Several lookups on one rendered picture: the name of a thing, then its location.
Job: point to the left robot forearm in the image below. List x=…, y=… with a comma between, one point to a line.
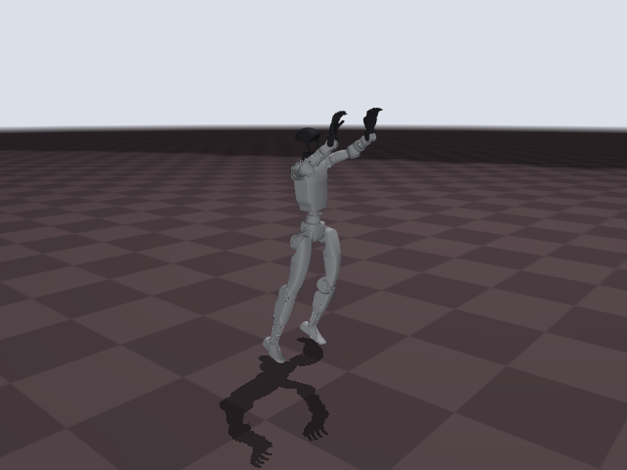
x=361, y=144

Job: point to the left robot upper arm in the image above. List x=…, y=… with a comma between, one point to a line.
x=340, y=156

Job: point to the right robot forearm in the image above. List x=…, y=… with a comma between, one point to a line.
x=322, y=153

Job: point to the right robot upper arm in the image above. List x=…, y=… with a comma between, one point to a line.
x=299, y=173

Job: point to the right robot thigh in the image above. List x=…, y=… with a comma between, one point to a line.
x=300, y=261

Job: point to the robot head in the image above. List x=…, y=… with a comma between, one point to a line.
x=308, y=135

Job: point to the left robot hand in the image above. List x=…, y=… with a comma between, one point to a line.
x=370, y=121

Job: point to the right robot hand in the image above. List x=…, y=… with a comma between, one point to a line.
x=334, y=128

